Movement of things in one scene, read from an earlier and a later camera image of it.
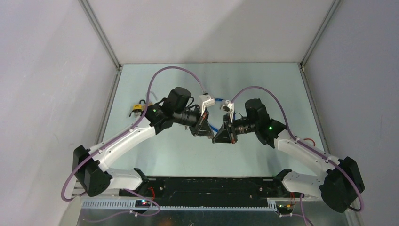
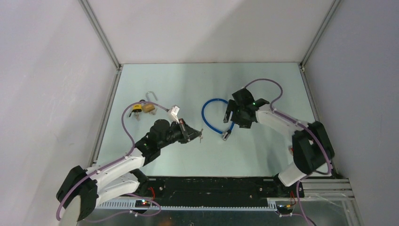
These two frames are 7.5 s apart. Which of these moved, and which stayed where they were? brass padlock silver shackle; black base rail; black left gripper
Moved: black left gripper
Stayed: black base rail; brass padlock silver shackle
